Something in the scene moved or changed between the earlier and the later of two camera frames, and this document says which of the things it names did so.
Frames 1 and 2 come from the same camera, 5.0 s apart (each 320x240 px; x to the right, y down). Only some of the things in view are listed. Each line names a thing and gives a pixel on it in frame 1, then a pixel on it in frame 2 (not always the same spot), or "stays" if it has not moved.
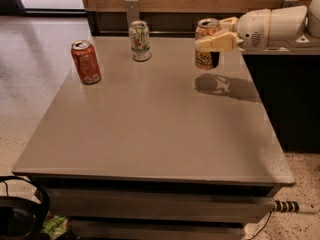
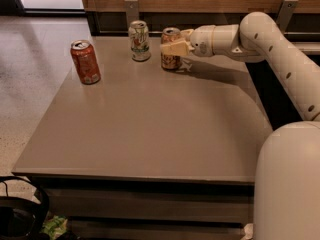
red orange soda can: [86, 62] stays
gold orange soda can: [206, 60] to [170, 62]
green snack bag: [55, 225] stays
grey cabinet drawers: [119, 209] stays
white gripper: [252, 30] to [202, 41]
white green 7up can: [139, 35] stays
